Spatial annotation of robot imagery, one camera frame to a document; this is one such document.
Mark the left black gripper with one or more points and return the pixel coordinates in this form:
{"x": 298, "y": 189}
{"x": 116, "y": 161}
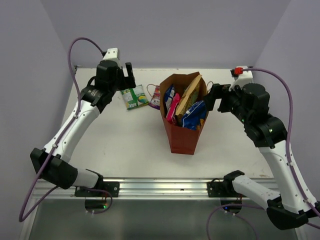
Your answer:
{"x": 127, "y": 82}

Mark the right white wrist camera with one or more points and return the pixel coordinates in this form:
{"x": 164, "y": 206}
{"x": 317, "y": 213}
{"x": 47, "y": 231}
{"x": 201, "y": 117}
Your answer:
{"x": 241, "y": 77}

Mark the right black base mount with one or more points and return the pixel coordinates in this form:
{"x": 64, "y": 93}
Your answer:
{"x": 223, "y": 190}

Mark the large blue chip bag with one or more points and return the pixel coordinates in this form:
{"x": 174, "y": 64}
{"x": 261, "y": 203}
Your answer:
{"x": 194, "y": 115}

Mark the red paper bag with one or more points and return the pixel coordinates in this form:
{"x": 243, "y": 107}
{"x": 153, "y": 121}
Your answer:
{"x": 181, "y": 140}

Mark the small blue snack bag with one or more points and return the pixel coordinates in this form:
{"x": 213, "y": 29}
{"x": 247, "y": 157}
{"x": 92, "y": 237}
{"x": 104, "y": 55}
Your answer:
{"x": 168, "y": 97}

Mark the aluminium rail frame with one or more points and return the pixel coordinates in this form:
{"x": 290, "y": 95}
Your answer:
{"x": 151, "y": 209}

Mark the brown kraft snack bag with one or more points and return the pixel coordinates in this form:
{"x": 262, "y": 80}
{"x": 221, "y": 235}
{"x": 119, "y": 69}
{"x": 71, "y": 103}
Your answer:
{"x": 188, "y": 98}

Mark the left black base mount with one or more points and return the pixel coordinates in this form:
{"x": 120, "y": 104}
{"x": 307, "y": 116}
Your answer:
{"x": 98, "y": 200}

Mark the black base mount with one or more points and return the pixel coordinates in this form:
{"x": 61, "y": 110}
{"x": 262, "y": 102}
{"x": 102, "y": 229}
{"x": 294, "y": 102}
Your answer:
{"x": 223, "y": 190}
{"x": 98, "y": 200}

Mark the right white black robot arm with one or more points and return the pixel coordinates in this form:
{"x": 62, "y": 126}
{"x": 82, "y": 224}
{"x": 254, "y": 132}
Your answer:
{"x": 292, "y": 205}

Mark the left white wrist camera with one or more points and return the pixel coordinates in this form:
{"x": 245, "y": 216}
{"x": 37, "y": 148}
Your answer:
{"x": 112, "y": 54}

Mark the pink snack bag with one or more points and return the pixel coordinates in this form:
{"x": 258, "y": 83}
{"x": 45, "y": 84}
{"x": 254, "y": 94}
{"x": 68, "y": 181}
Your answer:
{"x": 170, "y": 117}

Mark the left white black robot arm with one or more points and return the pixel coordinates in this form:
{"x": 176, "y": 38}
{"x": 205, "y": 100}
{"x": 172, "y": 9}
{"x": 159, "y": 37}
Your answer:
{"x": 51, "y": 163}

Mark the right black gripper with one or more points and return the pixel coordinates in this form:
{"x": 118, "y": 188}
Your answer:
{"x": 216, "y": 92}

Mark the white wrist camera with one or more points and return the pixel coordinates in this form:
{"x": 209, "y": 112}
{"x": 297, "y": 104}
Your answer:
{"x": 112, "y": 54}
{"x": 241, "y": 77}

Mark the purple Fox's candy bag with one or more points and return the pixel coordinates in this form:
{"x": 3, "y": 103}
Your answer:
{"x": 155, "y": 98}

